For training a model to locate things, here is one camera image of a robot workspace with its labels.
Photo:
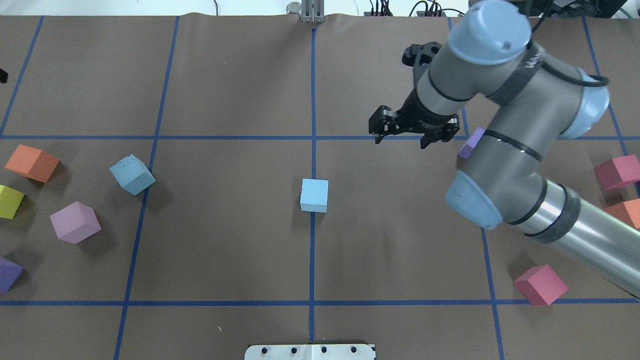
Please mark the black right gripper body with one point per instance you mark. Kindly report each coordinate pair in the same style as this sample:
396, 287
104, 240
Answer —
418, 112

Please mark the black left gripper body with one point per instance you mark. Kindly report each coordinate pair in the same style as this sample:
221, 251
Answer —
3, 76

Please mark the yellow foam block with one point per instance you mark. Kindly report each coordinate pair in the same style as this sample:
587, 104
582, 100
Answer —
10, 201

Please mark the aluminium frame post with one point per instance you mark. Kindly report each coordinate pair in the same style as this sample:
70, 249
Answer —
312, 11

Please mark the blue foam block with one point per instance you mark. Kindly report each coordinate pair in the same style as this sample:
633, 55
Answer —
132, 174
314, 195

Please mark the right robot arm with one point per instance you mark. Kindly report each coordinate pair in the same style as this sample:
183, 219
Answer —
491, 52

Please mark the orange foam block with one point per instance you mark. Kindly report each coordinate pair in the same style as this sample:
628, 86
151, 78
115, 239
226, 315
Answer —
627, 212
32, 163

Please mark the orange foam block left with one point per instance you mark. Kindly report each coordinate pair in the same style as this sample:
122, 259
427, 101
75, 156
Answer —
32, 163

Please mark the purple foam block right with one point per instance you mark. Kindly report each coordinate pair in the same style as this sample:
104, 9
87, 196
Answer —
470, 144

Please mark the magenta foam block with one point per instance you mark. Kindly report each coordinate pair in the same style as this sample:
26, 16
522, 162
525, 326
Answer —
541, 285
618, 172

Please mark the purple foam block left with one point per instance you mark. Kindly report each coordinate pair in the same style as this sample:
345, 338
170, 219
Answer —
9, 274

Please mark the orange foam block right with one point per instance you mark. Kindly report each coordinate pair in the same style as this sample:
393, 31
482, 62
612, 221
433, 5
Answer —
627, 212

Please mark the magenta foam block far right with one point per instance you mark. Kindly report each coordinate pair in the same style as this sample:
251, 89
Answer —
618, 172

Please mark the small metal cylinder weight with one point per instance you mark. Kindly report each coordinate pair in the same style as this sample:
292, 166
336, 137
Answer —
294, 8

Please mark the magenta foam block near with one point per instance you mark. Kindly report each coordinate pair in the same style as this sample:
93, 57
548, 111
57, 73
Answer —
541, 285

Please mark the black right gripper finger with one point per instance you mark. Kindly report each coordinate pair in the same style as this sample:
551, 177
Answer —
443, 134
385, 122

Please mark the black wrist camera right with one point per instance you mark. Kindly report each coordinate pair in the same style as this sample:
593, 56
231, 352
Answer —
420, 56

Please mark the light pink foam block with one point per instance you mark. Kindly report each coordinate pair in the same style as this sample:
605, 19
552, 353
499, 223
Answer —
75, 223

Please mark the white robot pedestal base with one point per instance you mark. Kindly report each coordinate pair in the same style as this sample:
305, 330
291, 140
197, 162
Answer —
340, 351

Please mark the purple foam block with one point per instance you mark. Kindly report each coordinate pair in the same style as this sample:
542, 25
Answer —
9, 274
470, 144

